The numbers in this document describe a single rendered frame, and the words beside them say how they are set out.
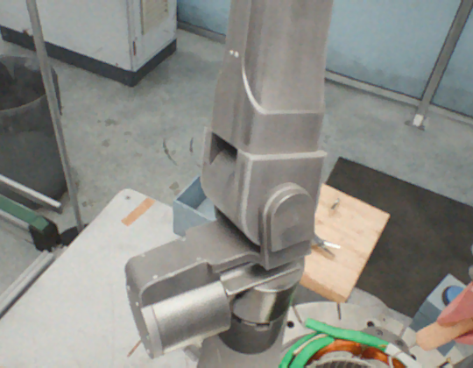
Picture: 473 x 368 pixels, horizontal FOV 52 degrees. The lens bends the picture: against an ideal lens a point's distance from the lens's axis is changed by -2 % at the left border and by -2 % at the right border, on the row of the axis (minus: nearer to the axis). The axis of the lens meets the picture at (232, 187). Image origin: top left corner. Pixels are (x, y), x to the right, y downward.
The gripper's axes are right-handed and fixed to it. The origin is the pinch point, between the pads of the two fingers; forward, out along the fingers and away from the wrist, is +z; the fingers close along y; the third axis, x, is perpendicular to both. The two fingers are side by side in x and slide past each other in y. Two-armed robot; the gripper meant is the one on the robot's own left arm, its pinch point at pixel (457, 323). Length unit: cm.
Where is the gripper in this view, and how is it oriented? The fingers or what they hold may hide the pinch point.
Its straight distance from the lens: 41.7
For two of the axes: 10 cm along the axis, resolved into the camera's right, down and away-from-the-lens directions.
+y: 6.6, 7.3, -1.8
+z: -3.7, 5.3, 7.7
